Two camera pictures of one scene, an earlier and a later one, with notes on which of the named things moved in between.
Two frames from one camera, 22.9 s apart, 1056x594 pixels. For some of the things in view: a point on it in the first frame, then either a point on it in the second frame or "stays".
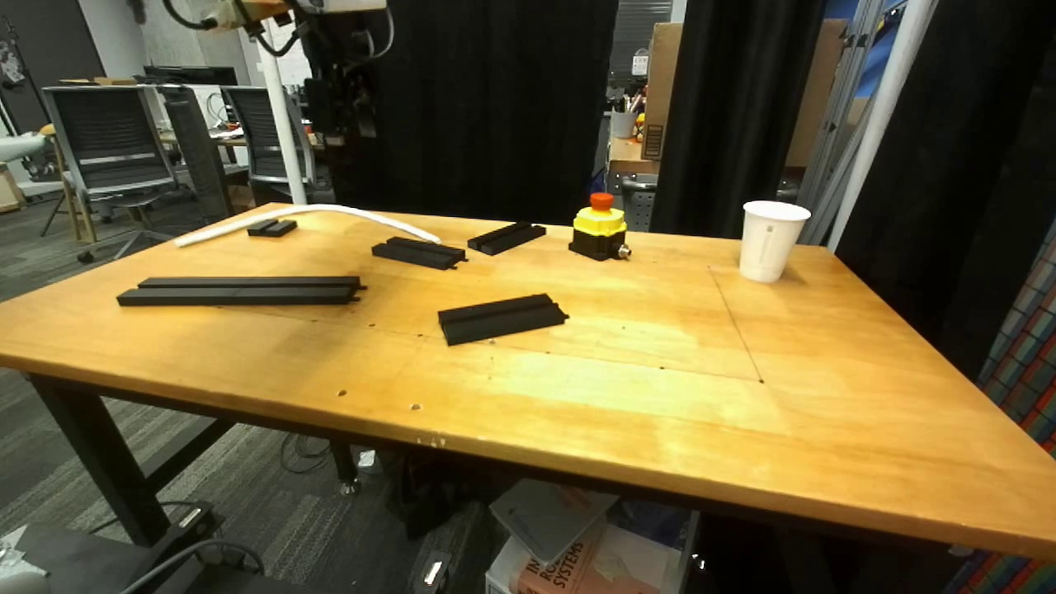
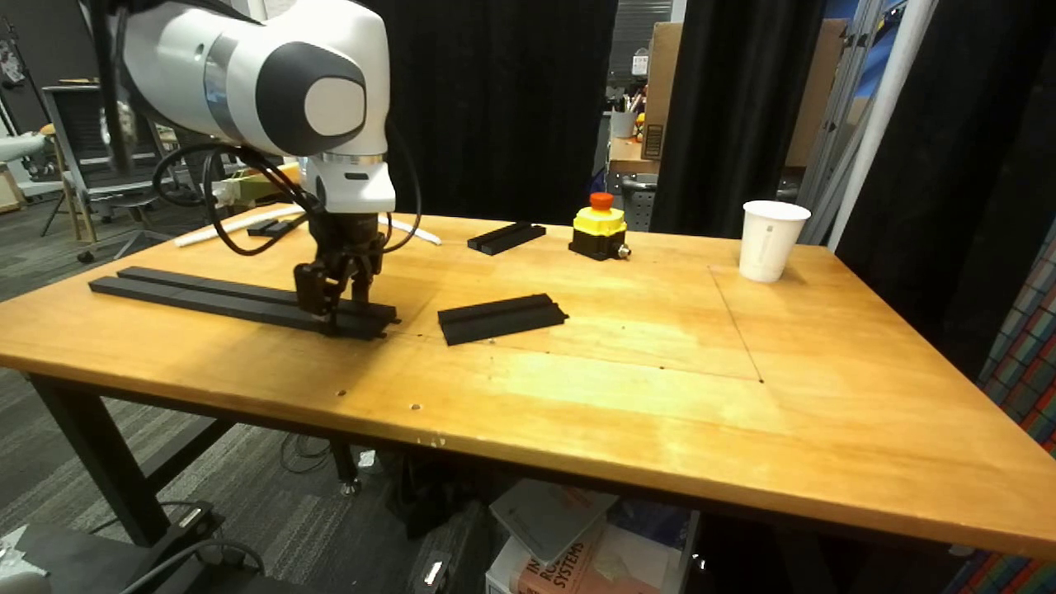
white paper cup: x=766 y=237 stays
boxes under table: x=573 y=538 stays
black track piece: x=501 y=242 stays
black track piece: x=423 y=253 to x=361 y=321
